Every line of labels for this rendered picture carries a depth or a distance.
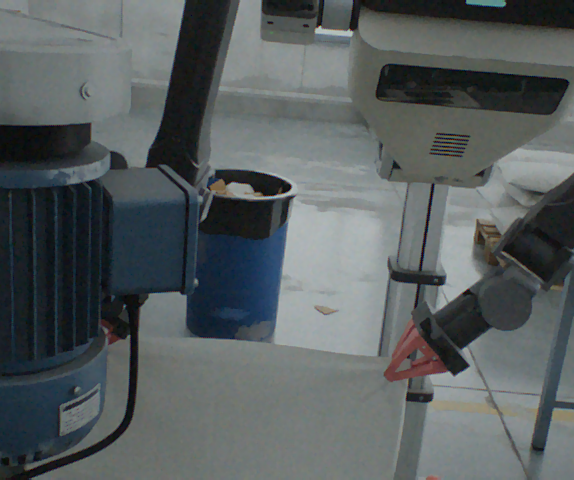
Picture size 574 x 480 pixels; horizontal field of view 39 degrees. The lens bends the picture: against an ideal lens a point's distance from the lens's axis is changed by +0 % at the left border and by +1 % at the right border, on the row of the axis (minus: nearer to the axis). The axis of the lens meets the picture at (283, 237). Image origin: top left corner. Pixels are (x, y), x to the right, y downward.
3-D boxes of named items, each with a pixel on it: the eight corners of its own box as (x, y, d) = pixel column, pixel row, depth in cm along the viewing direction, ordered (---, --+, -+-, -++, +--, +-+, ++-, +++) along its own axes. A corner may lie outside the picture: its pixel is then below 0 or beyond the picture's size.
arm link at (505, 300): (575, 256, 100) (518, 215, 101) (593, 267, 89) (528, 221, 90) (515, 331, 102) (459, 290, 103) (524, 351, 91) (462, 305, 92)
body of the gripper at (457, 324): (427, 339, 97) (477, 302, 95) (414, 306, 106) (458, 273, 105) (459, 376, 98) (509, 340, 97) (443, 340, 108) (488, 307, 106)
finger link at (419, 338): (371, 368, 101) (431, 323, 99) (366, 343, 107) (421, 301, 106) (405, 404, 102) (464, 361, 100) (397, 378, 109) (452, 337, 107)
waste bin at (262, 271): (286, 306, 377) (299, 173, 357) (284, 355, 328) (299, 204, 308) (184, 297, 377) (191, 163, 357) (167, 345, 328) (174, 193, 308)
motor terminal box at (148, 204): (164, 279, 76) (170, 161, 73) (198, 323, 68) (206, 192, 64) (76, 286, 73) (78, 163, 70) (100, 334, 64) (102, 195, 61)
